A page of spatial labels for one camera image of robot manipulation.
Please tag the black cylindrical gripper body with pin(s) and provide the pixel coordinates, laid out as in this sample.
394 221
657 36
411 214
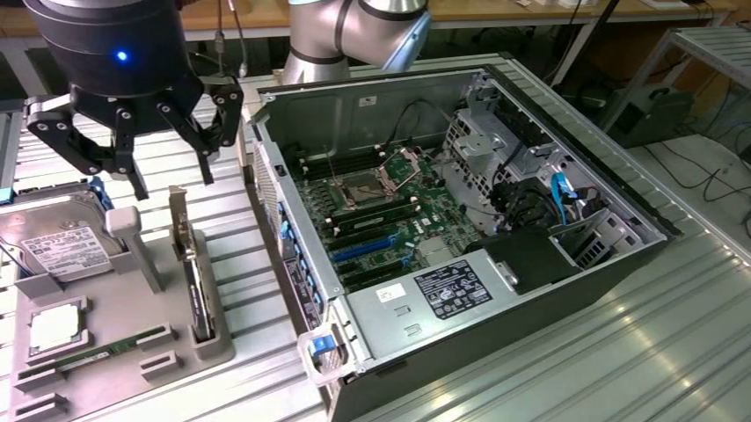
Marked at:
118 35

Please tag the black graphics card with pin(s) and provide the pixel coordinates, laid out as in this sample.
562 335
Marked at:
196 299

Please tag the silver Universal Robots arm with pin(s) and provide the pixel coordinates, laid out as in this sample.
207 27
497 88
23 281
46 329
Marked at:
328 26

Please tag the blue disk carrier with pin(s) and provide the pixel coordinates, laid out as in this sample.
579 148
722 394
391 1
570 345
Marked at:
100 193

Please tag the black RAM slot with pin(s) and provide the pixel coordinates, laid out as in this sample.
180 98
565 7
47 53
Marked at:
341 163
341 157
341 152
341 168

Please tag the thin locking lever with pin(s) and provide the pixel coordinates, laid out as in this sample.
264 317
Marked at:
330 169

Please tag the silver hard disk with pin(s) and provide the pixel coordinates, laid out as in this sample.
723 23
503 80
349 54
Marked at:
52 233

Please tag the CPU socket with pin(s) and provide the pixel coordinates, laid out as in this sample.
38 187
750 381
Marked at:
361 189

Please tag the metal socket cover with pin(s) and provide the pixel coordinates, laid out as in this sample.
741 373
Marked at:
393 159

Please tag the installed black RAM stick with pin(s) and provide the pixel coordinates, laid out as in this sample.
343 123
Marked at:
375 222

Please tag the blue expansion slot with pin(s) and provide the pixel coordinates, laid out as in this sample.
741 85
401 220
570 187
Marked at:
359 247

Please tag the grey parts rack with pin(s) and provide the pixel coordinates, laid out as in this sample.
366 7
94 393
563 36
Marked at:
118 316

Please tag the green motherboard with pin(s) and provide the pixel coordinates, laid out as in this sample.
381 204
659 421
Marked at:
422 220

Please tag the black expansion slot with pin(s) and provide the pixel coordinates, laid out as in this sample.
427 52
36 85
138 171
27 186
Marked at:
375 277
370 268

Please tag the silver disk bay cage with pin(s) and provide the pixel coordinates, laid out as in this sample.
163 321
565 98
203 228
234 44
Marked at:
475 149

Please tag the silver CPU chip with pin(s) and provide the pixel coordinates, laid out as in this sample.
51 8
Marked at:
55 327

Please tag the silver chipset heatsink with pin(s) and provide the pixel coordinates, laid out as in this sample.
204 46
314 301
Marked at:
435 249

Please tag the green RAM stick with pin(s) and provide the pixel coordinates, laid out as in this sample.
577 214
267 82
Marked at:
100 354

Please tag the blue case latch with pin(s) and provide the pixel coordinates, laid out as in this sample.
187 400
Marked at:
319 345

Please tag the grey power supply unit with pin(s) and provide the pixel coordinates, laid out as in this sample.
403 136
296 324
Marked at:
399 325

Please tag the black plastic fan shroud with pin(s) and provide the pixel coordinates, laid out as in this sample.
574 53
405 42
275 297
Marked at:
529 259

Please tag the open black PC case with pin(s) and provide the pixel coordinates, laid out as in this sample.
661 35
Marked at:
470 365

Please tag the black box device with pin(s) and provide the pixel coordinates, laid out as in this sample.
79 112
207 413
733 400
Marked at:
651 118

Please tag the metal slat shelf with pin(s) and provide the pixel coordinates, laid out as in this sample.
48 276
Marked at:
715 44

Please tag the aluminium frame post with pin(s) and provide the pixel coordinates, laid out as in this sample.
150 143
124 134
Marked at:
8 145

